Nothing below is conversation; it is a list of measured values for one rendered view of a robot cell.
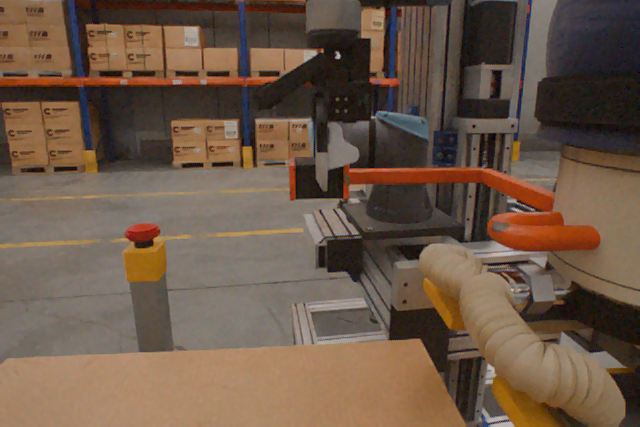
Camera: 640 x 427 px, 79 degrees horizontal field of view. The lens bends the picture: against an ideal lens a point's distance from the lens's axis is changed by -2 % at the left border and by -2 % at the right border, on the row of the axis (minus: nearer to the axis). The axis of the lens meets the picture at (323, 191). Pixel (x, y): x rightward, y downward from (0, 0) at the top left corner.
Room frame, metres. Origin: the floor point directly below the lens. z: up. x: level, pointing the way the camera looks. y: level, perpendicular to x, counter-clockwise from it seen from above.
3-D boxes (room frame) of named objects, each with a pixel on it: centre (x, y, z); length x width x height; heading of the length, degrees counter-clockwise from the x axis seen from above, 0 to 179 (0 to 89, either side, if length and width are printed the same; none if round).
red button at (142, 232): (0.79, 0.38, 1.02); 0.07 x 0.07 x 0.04
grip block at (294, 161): (0.58, 0.01, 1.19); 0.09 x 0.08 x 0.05; 4
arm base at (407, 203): (0.89, -0.17, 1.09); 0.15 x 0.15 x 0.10
